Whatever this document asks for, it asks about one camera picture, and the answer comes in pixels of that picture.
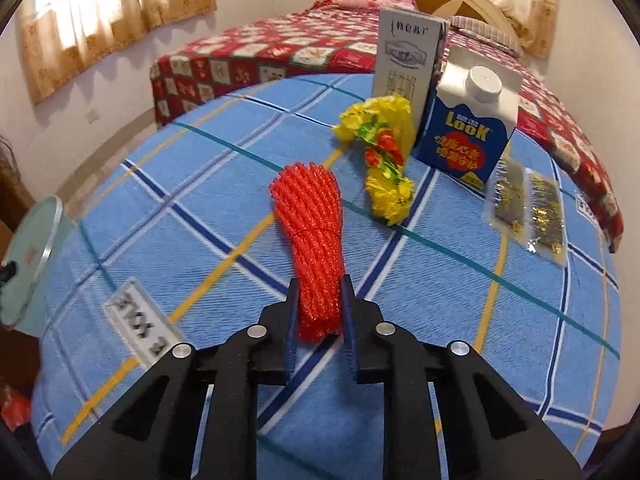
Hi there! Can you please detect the grey white tall carton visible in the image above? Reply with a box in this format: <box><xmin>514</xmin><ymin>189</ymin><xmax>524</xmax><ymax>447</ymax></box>
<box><xmin>372</xmin><ymin>8</ymin><xmax>449</xmax><ymax>130</ymax></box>

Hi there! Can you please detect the clear gold packet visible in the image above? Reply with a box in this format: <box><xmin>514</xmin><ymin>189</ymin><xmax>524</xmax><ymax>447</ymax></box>
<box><xmin>485</xmin><ymin>156</ymin><xmax>525</xmax><ymax>244</ymax></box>
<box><xmin>525</xmin><ymin>168</ymin><xmax>566</xmax><ymax>266</ymax></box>

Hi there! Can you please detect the red foam net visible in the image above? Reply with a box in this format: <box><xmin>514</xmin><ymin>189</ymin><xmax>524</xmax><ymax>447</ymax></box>
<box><xmin>269</xmin><ymin>162</ymin><xmax>345</xmax><ymax>342</ymax></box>

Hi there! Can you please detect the pink pillow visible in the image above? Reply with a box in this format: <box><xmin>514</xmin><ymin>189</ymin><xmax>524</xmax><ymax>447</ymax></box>
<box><xmin>334</xmin><ymin>0</ymin><xmax>418</xmax><ymax>12</ymax></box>

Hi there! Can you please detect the clear gold packet right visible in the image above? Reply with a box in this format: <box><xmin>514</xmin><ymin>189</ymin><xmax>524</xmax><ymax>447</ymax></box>
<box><xmin>525</xmin><ymin>168</ymin><xmax>566</xmax><ymax>266</ymax></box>

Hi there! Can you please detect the red patterned bed cover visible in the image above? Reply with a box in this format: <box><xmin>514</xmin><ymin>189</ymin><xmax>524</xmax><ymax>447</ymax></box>
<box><xmin>150</xmin><ymin>0</ymin><xmax>624</xmax><ymax>252</ymax></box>

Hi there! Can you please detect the blue plaid blanket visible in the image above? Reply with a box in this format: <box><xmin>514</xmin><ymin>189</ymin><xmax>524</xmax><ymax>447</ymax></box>
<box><xmin>32</xmin><ymin>75</ymin><xmax>622</xmax><ymax>479</ymax></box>

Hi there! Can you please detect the white far blanket label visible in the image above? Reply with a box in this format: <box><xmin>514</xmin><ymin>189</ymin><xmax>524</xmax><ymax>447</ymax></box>
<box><xmin>575</xmin><ymin>193</ymin><xmax>600</xmax><ymax>229</ymax></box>

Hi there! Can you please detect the left window curtain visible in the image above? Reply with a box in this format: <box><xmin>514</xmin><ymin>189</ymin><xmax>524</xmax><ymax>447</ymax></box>
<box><xmin>17</xmin><ymin>0</ymin><xmax>216</xmax><ymax>104</ymax></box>

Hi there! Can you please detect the blue milk carton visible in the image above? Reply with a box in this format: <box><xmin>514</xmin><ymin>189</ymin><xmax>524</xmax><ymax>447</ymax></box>
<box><xmin>414</xmin><ymin>46</ymin><xmax>522</xmax><ymax>190</ymax></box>

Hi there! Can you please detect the white blanket label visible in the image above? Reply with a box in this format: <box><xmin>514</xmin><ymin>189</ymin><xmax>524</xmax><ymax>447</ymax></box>
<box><xmin>103</xmin><ymin>278</ymin><xmax>183</xmax><ymax>370</ymax></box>
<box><xmin>575</xmin><ymin>193</ymin><xmax>600</xmax><ymax>229</ymax></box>

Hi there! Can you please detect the clear gold packet left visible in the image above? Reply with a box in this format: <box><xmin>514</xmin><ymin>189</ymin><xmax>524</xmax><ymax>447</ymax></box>
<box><xmin>485</xmin><ymin>156</ymin><xmax>525</xmax><ymax>244</ymax></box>

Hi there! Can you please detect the yellow crumpled plastic wrapper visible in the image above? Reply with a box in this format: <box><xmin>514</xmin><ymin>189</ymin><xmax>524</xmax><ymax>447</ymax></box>
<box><xmin>332</xmin><ymin>94</ymin><xmax>416</xmax><ymax>226</ymax></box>

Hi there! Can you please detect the light blue trash bin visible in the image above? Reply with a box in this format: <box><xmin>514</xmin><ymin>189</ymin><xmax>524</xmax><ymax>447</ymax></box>
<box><xmin>1</xmin><ymin>195</ymin><xmax>72</xmax><ymax>338</ymax></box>

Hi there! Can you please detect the striped pillow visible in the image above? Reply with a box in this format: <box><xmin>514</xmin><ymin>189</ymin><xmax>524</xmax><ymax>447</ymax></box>
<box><xmin>450</xmin><ymin>15</ymin><xmax>523</xmax><ymax>58</ymax></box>

